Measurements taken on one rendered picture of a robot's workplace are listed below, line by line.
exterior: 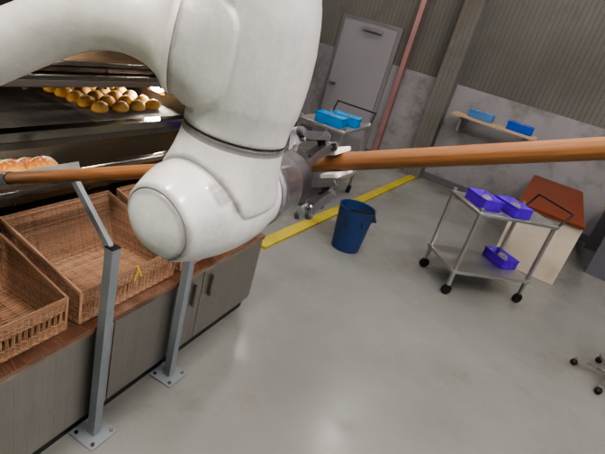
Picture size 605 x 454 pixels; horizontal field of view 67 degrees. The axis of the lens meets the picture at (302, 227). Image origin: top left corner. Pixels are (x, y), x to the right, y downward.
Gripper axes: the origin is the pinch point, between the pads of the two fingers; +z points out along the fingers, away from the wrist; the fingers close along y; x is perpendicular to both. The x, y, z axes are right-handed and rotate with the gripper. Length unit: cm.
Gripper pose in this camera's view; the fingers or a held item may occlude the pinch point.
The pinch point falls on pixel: (336, 161)
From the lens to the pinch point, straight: 76.3
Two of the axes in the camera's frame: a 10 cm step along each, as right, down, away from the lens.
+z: 4.5, -2.5, 8.6
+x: 8.9, 0.2, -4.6
